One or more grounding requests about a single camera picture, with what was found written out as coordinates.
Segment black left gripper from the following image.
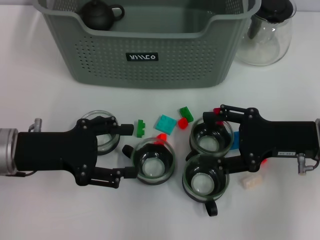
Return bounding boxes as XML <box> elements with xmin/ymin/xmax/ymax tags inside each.
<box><xmin>13</xmin><ymin>115</ymin><xmax>135</xmax><ymax>187</ymax></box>

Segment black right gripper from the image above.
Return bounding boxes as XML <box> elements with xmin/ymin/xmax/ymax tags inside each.
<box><xmin>184</xmin><ymin>104</ymin><xmax>318</xmax><ymax>176</ymax></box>

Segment narrow green toy brick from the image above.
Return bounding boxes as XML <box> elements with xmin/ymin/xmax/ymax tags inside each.
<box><xmin>133</xmin><ymin>119</ymin><xmax>147</xmax><ymax>139</ymax></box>

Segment glass teacup with black base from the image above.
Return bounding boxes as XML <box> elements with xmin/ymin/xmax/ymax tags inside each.
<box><xmin>181</xmin><ymin>153</ymin><xmax>230</xmax><ymax>218</ymax></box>
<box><xmin>189</xmin><ymin>116</ymin><xmax>235</xmax><ymax>157</ymax></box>
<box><xmin>81</xmin><ymin>109</ymin><xmax>120</xmax><ymax>156</ymax></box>
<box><xmin>121</xmin><ymin>136</ymin><xmax>176</xmax><ymax>186</ymax></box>

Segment red sloped toy brick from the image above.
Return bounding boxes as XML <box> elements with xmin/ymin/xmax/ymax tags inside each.
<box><xmin>153</xmin><ymin>133</ymin><xmax>168</xmax><ymax>146</ymax></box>

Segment grey-green perforated storage bin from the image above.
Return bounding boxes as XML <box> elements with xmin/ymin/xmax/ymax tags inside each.
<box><xmin>37</xmin><ymin>0</ymin><xmax>262</xmax><ymax>90</ymax></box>

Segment blue square toy plate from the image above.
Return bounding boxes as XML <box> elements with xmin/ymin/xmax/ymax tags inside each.
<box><xmin>227</xmin><ymin>131</ymin><xmax>241</xmax><ymax>151</ymax></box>

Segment dark red curved toy brick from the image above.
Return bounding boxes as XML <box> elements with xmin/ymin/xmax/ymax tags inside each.
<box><xmin>212</xmin><ymin>107</ymin><xmax>225</xmax><ymax>126</ymax></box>

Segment teal square toy plate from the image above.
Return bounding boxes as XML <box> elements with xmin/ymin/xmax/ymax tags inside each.
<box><xmin>152</xmin><ymin>114</ymin><xmax>178</xmax><ymax>136</ymax></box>

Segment cream toy brick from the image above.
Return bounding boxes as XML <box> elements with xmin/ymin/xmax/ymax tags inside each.
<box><xmin>239</xmin><ymin>174</ymin><xmax>264</xmax><ymax>191</ymax></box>

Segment green rectangular toy brick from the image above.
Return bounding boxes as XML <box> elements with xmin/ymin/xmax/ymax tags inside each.
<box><xmin>178</xmin><ymin>106</ymin><xmax>195</xmax><ymax>123</ymax></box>

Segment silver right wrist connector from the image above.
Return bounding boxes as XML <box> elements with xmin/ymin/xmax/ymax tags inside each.
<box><xmin>296</xmin><ymin>152</ymin><xmax>315</xmax><ymax>177</ymax></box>

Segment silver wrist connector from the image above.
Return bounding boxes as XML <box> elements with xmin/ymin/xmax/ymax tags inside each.
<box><xmin>296</xmin><ymin>152</ymin><xmax>315</xmax><ymax>177</ymax></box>
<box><xmin>28</xmin><ymin>117</ymin><xmax>43</xmax><ymax>133</ymax></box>

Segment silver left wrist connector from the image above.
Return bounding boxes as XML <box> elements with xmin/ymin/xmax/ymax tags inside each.
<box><xmin>28</xmin><ymin>117</ymin><xmax>43</xmax><ymax>133</ymax></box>

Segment glass carafe with black lid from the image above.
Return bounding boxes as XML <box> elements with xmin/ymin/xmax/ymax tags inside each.
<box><xmin>234</xmin><ymin>0</ymin><xmax>297</xmax><ymax>66</ymax></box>

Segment dark clay teapot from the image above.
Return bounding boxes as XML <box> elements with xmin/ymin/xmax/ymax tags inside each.
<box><xmin>79</xmin><ymin>0</ymin><xmax>125</xmax><ymax>31</ymax></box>

